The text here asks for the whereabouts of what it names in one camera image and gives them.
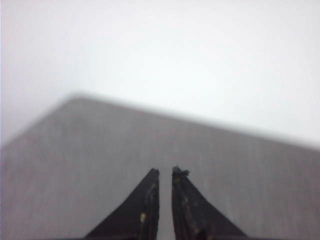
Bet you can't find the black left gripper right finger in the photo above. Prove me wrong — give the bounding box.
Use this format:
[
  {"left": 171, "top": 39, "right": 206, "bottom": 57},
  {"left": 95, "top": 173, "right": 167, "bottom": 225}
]
[{"left": 171, "top": 166, "right": 248, "bottom": 240}]

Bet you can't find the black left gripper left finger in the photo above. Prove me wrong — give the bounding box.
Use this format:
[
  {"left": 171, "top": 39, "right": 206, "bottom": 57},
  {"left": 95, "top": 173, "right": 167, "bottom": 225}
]
[{"left": 84, "top": 168, "right": 160, "bottom": 240}]

